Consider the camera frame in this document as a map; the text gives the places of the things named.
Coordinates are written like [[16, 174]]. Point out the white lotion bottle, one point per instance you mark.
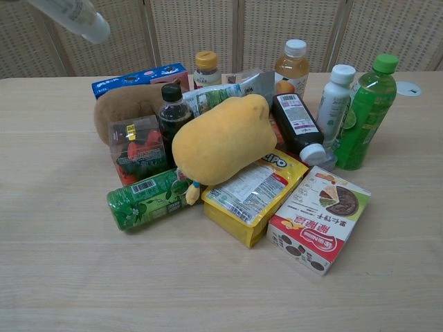
[[79, 19]]

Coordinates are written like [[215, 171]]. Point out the dark drink bottle black cap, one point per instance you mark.
[[173, 117]]

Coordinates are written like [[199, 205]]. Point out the green tea bottle lying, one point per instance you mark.
[[149, 204]]

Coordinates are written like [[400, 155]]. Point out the clear box of red items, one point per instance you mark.
[[138, 152]]

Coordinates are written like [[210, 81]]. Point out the dark juice bottle white cap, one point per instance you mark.
[[297, 121]]

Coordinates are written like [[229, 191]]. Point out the tea bottle yellow cap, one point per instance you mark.
[[206, 71]]

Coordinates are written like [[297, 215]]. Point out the orange juice bottle white cap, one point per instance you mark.
[[291, 72]]

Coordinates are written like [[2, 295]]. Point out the white yogurt bottle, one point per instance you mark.
[[334, 100]]

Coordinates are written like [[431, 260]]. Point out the green bottle green cap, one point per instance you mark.
[[367, 117]]

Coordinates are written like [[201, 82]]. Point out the yellow mango plush toy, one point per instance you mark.
[[221, 141]]

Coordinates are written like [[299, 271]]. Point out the yellow snack bag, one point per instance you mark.
[[249, 200]]

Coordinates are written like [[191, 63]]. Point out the silver green snack bag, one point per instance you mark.
[[221, 93]]

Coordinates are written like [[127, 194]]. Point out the small clear brown box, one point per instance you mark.
[[232, 79]]

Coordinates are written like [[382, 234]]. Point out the red and white biscuit box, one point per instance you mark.
[[318, 224]]

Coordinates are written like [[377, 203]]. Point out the brown plush toy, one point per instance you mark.
[[124, 107]]

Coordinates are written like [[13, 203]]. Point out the blue cookie box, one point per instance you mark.
[[138, 80]]

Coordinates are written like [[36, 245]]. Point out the woven folding screen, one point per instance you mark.
[[207, 34]]

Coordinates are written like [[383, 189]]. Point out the white round table grommet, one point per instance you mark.
[[409, 89]]

